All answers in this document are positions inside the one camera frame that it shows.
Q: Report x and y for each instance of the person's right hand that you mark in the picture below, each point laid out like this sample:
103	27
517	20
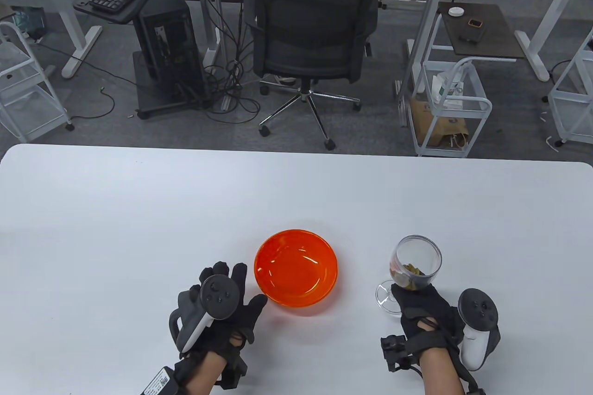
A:
417	311

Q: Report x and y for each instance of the person's left hand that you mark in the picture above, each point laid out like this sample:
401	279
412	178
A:
245	316

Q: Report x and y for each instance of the pile of raisins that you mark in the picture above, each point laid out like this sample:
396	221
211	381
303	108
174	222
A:
412	274

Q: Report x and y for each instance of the clear wine glass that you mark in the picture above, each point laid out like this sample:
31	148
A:
417	251

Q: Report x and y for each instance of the orange plastic bowl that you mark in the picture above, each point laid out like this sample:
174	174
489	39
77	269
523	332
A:
296	270

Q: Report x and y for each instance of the person's left forearm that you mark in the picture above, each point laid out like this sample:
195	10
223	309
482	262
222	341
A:
204	376

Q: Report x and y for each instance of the person's right forearm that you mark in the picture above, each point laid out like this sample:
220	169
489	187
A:
442	372

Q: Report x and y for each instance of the grey and white hand controller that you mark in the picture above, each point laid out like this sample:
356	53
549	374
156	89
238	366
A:
477	309
217	295

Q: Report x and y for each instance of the black battery pack white label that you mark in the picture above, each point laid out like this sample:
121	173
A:
160	383

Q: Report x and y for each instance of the brown paper bag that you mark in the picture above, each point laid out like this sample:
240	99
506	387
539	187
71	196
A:
444	128

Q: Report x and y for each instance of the white plastic packet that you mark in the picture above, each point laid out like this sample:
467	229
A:
442	87

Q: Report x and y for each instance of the black computer tower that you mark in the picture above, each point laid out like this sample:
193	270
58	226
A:
171	43

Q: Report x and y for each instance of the brown side table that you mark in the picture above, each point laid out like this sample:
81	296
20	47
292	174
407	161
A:
491	29

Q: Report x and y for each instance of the phone in orange case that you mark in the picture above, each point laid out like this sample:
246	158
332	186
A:
475	23

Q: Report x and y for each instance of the black mesh office chair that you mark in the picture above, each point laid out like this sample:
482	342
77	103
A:
315	29

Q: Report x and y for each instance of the white round puck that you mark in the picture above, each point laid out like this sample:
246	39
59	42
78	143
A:
456	11

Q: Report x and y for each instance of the teal plastic bag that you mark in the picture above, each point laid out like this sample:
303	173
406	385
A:
28	20

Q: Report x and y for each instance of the aluminium frame post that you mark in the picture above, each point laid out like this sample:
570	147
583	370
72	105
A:
428	10

